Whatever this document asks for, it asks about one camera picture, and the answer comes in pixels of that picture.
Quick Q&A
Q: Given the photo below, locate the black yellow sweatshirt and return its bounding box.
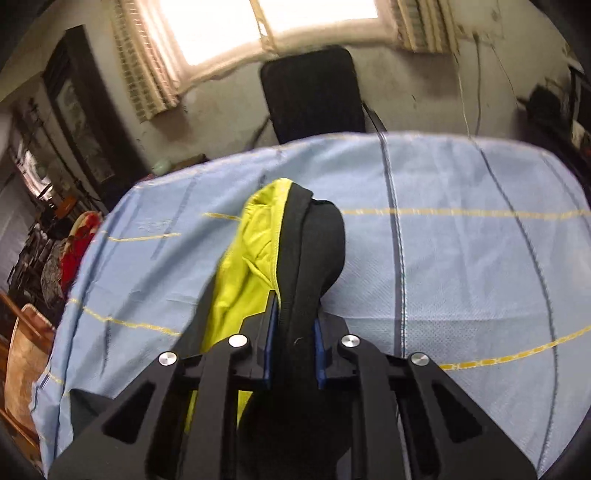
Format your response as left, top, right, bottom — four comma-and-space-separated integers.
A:
72, 179, 351, 479

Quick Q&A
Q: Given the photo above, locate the wooden chair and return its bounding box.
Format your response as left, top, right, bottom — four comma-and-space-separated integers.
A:
1, 291, 55, 460

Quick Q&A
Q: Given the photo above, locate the light blue checked bedsheet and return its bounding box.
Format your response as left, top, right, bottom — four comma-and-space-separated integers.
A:
30, 133, 590, 473

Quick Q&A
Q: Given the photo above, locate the red floral blanket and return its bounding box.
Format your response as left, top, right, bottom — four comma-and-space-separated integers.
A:
60, 211, 103, 296

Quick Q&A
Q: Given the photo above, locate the black office chair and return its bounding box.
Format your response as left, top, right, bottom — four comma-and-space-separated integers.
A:
259, 46, 386, 144

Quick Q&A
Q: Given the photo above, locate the left beige curtain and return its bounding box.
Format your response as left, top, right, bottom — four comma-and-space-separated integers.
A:
105, 1, 179, 123

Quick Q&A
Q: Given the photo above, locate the beige curtain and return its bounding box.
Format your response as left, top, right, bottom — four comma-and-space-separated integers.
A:
105, 1, 179, 123
391, 0, 459, 55

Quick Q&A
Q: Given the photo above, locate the right beige curtain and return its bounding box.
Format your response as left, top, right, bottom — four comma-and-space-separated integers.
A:
391, 0, 459, 55

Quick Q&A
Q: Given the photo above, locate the bright window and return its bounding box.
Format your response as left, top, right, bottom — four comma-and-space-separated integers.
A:
137, 1, 398, 89

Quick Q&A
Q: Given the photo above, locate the dark framed wall painting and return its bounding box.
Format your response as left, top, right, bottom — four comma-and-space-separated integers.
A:
42, 25, 148, 209

